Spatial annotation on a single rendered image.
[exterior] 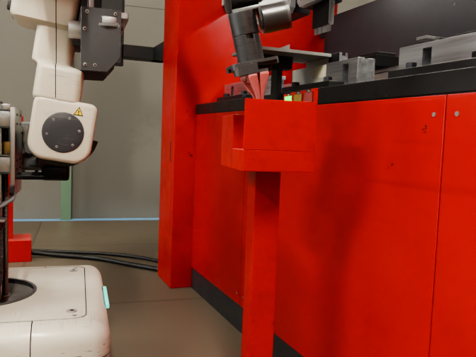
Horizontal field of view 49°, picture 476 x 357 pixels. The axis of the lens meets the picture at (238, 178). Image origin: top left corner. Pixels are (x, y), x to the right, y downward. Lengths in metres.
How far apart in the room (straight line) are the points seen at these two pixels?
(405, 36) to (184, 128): 1.04
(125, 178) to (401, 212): 3.59
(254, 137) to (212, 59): 1.47
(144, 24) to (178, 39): 2.18
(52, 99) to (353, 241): 0.84
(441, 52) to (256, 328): 0.76
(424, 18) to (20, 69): 3.28
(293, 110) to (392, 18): 1.29
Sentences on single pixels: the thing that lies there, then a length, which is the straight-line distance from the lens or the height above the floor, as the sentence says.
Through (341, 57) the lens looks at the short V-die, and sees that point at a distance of 1.67.
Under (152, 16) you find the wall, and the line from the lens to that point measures 4.69.
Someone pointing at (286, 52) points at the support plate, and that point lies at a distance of 1.63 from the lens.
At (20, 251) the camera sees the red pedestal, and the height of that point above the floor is 0.06.
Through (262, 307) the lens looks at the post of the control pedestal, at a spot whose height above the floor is 0.35.
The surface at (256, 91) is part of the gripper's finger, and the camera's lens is 1.12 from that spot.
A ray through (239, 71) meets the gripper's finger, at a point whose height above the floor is 0.87.
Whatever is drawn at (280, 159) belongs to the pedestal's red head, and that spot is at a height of 0.69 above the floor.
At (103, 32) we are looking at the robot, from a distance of 1.44.
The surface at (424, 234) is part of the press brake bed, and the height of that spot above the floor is 0.55.
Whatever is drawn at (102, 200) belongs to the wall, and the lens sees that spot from 4.59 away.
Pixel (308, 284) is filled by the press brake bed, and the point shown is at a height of 0.32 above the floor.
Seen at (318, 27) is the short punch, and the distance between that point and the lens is 1.82.
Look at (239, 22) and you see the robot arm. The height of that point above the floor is 0.97.
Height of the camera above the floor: 0.73
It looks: 5 degrees down
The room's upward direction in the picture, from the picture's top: 2 degrees clockwise
